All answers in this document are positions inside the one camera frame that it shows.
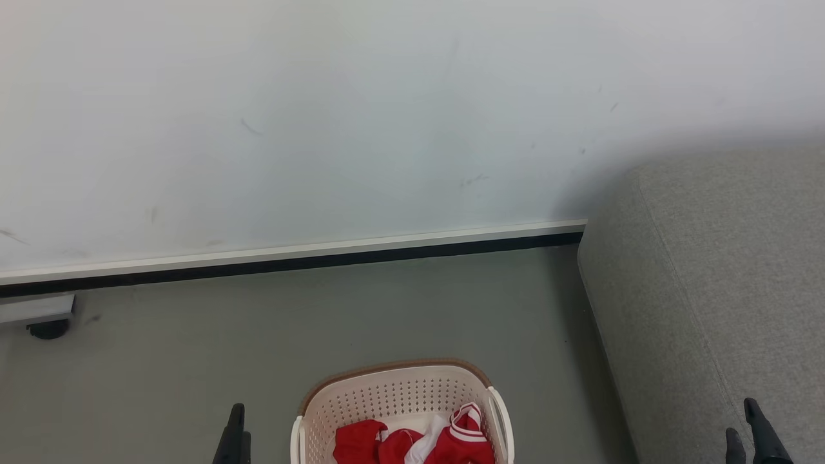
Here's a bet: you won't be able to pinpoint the red basketball jersey white trim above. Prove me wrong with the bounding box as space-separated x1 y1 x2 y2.
377 403 497 464

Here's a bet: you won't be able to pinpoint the grey furniture leg with caster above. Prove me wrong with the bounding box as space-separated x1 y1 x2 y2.
0 293 76 325

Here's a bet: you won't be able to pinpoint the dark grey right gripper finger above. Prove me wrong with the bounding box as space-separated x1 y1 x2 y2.
725 427 747 464
743 398 794 464

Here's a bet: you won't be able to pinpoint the grey fabric sofa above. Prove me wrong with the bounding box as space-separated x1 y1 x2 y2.
577 145 825 464

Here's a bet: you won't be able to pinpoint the red basketball shorts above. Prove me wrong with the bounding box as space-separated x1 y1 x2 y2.
333 419 423 464

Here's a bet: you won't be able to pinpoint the cream perforated plastic laundry basket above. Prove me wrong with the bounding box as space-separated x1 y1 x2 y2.
290 358 515 464

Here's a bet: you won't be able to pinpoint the white and black baseboard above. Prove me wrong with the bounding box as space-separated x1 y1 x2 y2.
0 219 587 298

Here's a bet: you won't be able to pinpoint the black caster wheel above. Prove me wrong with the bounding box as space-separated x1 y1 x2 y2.
27 319 70 340

